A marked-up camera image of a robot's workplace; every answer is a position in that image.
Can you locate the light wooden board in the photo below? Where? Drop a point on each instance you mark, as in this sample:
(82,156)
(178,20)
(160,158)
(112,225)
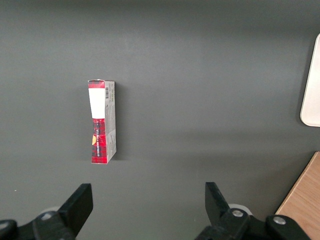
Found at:
(303,200)

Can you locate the red plaid carton box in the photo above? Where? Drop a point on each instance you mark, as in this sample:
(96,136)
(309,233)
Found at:
(101,125)

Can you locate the white rounded tray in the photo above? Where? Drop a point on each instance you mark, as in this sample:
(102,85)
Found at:
(312,95)

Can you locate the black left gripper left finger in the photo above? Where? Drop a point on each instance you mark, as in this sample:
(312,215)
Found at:
(78,207)

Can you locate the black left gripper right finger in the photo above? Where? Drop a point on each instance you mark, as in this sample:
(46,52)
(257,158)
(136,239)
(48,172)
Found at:
(216,205)

